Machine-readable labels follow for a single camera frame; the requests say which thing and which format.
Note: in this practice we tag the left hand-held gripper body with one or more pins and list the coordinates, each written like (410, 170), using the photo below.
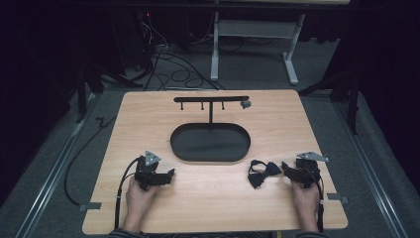
(148, 172)

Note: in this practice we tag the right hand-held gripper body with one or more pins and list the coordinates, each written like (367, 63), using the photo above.
(308, 170)

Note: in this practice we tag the black bow tie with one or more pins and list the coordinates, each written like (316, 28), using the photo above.
(264, 173)

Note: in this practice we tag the person's right hand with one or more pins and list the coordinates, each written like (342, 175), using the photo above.
(305, 198)

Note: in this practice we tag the person's left hand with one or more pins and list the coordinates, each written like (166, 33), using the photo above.
(138, 198)

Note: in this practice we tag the grey tape strip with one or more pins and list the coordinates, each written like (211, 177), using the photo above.
(89, 206)
(337, 197)

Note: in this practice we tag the black hook stand with tray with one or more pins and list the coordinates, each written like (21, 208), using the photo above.
(210, 142)

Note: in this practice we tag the small grey hanging object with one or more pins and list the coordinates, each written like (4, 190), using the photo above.
(245, 104)

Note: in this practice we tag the black metal stand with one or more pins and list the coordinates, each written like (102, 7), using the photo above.
(350, 95)
(84, 89)

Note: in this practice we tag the metal floor rail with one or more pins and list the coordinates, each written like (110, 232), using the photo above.
(369, 165)
(52, 178)

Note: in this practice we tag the white metal desk frame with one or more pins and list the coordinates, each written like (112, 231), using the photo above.
(257, 29)

